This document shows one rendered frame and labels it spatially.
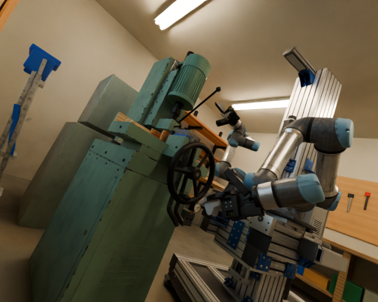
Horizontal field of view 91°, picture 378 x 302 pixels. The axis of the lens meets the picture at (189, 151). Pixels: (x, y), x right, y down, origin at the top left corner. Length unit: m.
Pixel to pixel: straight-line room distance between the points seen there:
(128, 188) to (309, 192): 0.68
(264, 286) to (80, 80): 3.22
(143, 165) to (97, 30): 2.94
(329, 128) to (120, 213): 0.94
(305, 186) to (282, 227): 0.61
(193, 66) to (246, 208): 0.89
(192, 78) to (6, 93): 2.54
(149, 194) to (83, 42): 2.87
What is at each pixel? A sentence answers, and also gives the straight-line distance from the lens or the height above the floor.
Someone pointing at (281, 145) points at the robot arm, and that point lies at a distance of 0.83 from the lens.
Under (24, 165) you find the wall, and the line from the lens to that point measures 3.27.
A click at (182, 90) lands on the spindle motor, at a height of 1.24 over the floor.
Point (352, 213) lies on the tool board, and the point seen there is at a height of 1.39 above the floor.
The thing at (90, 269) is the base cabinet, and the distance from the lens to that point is 0.99.
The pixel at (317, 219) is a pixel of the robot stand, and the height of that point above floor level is 0.90.
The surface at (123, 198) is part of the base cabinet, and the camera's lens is 0.88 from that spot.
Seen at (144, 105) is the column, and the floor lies 1.12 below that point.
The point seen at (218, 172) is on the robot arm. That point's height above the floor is 0.95.
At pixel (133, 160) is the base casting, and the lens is 0.86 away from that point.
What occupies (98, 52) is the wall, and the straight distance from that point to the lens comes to 3.49.
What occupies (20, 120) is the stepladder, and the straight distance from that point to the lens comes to 1.48.
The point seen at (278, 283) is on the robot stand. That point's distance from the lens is 1.62.
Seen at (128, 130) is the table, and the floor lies 0.86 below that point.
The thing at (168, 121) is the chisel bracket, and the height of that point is 1.05.
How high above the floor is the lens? 0.74
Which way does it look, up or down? 11 degrees up
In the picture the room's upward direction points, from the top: 23 degrees clockwise
